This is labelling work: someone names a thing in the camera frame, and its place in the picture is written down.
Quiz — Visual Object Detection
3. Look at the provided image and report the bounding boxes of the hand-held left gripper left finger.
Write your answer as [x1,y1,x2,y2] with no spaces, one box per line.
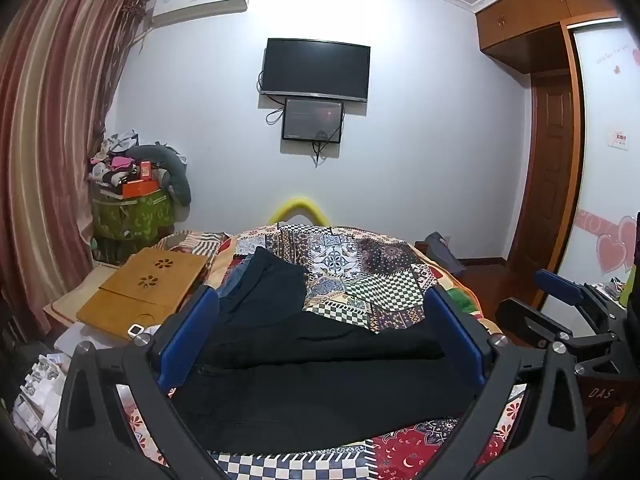
[56,285,226,480]

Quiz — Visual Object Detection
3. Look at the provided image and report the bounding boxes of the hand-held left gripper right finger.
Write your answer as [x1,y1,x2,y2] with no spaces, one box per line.
[422,283,589,480]

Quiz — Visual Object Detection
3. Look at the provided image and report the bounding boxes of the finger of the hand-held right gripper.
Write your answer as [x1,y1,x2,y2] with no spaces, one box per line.
[500,297,577,352]
[533,269,610,312]

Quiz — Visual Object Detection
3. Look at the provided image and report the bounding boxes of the black pants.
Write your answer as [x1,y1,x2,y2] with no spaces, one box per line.
[172,310,482,457]

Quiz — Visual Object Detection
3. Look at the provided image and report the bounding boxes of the dark teal folded pants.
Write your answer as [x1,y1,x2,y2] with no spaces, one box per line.
[220,246,309,322]

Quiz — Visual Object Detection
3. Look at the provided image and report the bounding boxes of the wooden lap desk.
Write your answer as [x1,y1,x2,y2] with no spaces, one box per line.
[76,247,210,343]

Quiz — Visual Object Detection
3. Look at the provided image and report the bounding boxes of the folded blue jeans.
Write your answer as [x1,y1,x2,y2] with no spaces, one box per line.
[217,259,252,302]

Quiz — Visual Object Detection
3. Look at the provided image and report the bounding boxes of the striped cushion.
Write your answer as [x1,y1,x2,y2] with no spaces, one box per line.
[167,230,228,263]

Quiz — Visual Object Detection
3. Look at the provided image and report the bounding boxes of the patchwork printed blanket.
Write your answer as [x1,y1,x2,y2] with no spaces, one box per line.
[117,221,531,480]

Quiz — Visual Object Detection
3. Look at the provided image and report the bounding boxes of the light wooden board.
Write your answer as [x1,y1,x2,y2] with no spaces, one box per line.
[42,260,133,333]

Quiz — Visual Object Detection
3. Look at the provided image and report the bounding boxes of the green leaf-print covered cabinet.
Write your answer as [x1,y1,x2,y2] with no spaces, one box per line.
[91,187,176,266]

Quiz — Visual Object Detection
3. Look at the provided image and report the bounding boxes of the white heart-print sliding door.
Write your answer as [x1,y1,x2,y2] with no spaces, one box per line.
[535,19,640,311]

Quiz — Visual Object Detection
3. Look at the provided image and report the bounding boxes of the orange box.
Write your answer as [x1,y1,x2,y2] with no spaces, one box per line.
[121,161,161,198]

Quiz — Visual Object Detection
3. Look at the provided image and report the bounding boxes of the pile of white packets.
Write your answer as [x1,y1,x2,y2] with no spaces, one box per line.
[11,352,68,466]

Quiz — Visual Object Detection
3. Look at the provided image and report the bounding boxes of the grey neck pillow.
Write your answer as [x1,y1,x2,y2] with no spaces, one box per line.
[125,144,193,207]

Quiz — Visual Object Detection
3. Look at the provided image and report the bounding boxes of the yellow foam headboard pad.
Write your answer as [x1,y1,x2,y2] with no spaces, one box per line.
[267,197,332,226]

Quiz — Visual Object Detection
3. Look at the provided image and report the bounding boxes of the pile of assorted clothes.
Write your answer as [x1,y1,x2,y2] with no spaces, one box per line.
[88,131,142,192]

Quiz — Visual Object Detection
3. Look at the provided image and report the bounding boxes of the striped red curtain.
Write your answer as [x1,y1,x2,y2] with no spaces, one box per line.
[0,0,151,346]

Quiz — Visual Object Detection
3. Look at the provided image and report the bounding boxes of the brown wooden wardrobe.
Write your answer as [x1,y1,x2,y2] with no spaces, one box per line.
[474,0,632,76]

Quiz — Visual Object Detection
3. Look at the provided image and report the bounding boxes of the white air conditioner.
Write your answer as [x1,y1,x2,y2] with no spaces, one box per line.
[148,0,251,26]

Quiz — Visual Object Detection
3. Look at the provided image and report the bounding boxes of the black monitor cable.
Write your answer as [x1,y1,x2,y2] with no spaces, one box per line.
[311,130,342,168]

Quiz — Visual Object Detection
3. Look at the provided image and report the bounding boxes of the small wall monitor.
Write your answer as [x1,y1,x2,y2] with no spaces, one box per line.
[281,98,344,143]

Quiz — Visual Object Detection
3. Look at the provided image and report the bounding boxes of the black wall television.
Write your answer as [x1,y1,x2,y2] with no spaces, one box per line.
[260,37,372,103]

